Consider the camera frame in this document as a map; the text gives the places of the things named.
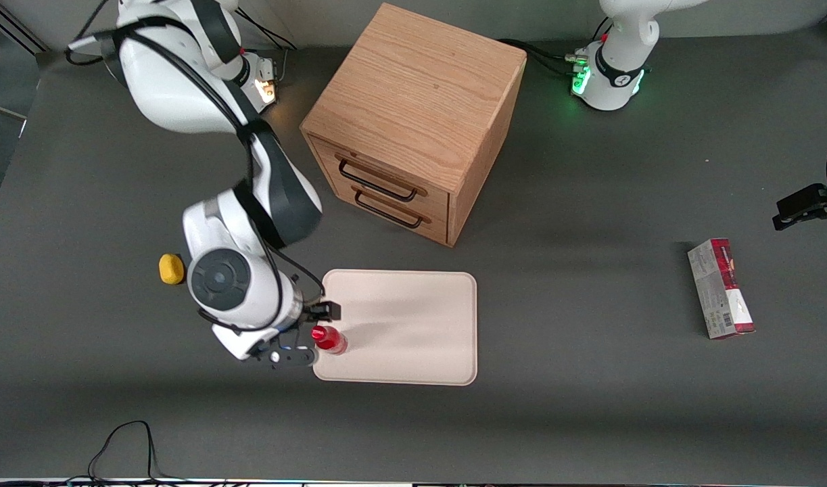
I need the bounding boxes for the black left arm base cables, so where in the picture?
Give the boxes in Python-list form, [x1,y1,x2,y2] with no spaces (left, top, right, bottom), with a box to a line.
[498,17,614,78]

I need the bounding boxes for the long black drawer handle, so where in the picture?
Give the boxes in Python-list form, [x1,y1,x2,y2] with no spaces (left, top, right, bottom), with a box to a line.
[337,156,429,203]

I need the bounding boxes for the wooden two-drawer cabinet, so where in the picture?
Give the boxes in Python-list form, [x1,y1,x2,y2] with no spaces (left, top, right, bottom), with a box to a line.
[300,3,528,248]

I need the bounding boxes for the red and grey carton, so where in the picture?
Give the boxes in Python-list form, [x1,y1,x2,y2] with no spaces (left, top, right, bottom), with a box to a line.
[687,237,756,340]

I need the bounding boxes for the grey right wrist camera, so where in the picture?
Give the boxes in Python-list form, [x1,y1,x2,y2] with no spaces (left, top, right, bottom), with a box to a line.
[247,344,306,371]

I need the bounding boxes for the thin black looped cable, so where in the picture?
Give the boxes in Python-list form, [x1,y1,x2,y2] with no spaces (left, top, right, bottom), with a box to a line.
[0,420,252,487]

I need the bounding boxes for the yellow lemon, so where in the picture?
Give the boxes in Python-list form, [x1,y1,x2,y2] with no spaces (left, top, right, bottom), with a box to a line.
[158,253,186,285]

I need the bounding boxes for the black cable along right arm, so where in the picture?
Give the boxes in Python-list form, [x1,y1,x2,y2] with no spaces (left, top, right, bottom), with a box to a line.
[65,27,327,332]

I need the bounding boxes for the black arm base cables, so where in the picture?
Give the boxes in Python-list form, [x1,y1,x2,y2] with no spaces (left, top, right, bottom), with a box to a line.
[237,7,299,75]
[498,17,614,78]

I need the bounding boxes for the black frame rail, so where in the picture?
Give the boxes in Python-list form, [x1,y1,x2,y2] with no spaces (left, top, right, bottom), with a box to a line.
[0,0,110,55]

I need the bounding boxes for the beige rectangular tray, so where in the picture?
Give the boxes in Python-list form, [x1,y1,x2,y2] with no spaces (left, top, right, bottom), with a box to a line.
[312,269,479,387]

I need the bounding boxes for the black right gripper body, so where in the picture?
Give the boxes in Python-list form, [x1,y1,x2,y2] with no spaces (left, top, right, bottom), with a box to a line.
[296,304,317,349]

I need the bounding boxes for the short black drawer handle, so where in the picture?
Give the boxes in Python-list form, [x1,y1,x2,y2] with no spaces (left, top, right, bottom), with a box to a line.
[352,186,433,230]

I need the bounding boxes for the small red coke bottle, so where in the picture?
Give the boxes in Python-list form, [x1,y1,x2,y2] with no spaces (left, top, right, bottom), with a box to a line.
[310,325,349,356]

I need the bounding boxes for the black right arm base cables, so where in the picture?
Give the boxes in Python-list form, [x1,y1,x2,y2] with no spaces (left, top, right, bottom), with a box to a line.
[237,7,299,75]

